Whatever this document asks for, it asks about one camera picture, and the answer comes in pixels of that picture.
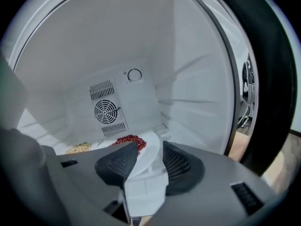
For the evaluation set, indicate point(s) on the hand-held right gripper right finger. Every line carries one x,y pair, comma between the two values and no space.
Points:
211,185

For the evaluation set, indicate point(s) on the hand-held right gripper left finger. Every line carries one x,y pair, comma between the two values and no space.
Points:
94,173

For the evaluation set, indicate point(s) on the beige grains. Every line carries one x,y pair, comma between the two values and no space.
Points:
78,147

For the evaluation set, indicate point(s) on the red item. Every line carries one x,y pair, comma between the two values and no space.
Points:
128,139

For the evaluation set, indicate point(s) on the black mini fridge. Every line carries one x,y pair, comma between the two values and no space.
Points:
94,43

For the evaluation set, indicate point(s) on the black backpack rig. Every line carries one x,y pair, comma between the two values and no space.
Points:
247,74

